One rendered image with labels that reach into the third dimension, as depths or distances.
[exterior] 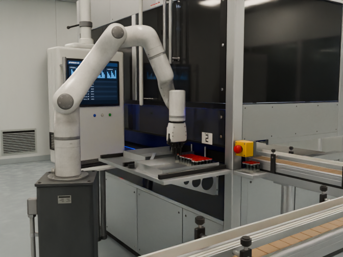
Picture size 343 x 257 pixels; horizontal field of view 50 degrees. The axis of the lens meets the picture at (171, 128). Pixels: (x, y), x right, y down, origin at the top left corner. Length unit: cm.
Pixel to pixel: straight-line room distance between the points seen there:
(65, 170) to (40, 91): 537
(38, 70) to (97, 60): 537
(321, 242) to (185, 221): 139
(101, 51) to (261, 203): 114
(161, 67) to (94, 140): 91
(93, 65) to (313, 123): 132
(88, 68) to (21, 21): 543
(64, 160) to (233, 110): 84
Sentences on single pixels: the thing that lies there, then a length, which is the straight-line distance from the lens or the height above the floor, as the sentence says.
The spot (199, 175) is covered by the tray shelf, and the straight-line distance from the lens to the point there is 172.
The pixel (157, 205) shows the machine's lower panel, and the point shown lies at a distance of 246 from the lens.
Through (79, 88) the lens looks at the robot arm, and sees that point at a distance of 172.
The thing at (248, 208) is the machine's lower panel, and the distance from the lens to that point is 198.
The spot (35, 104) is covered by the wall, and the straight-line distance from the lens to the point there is 707.
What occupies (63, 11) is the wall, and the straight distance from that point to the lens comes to 738.
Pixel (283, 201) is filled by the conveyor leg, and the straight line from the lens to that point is 185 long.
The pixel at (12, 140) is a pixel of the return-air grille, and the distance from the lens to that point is 701.
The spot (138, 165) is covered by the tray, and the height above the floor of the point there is 90.
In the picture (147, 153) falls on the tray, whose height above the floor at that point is 88.
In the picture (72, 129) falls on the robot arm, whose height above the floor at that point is 109.
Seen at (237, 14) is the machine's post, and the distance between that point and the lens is 185.
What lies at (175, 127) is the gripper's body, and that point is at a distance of 183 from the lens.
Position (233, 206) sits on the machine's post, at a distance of 189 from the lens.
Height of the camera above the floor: 127
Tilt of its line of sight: 6 degrees down
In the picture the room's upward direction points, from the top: straight up
